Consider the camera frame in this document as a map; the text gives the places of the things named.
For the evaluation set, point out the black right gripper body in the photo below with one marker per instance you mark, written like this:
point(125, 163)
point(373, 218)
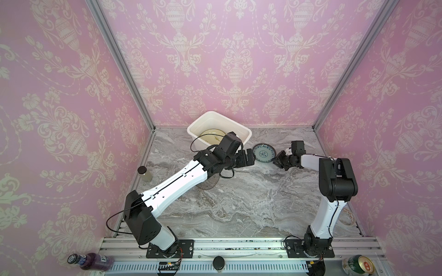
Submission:
point(282, 160)

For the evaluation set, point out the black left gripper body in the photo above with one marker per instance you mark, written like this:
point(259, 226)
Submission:
point(240, 158)

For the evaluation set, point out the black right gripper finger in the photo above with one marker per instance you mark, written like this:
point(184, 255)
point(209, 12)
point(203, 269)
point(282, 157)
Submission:
point(280, 159)
point(285, 165)

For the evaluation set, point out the blue floral small plate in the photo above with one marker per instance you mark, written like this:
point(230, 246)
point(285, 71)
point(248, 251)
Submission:
point(264, 153)

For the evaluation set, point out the cream plate with plant drawing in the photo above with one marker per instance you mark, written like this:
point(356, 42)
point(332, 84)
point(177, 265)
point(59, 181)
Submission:
point(212, 136)

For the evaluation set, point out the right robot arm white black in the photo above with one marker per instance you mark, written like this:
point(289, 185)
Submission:
point(337, 184)

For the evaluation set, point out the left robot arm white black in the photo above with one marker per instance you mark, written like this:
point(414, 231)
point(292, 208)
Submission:
point(142, 209)

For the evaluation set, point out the white plastic bin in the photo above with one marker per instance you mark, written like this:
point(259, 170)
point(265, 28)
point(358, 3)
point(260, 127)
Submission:
point(214, 120)

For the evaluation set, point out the clear glass plate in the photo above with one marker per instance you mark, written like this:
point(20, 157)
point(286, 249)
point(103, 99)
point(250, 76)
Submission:
point(209, 183)

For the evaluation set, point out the small jar black lid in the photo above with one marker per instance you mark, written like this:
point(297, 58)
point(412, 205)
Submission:
point(144, 174)

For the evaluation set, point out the black round knob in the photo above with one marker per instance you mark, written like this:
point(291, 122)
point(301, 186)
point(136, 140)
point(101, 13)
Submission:
point(219, 263)

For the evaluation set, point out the green beer can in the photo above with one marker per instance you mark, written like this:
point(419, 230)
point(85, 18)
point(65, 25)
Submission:
point(358, 265)

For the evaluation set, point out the purple drink bottle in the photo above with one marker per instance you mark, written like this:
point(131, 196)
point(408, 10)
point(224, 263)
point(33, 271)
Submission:
point(91, 261)

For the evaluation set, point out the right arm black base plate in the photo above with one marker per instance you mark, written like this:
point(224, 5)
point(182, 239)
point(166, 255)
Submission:
point(316, 248)

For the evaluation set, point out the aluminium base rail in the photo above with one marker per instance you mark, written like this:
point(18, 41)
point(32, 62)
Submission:
point(243, 256)

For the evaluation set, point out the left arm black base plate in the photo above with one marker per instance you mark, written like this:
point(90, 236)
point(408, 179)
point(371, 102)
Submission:
point(179, 249)

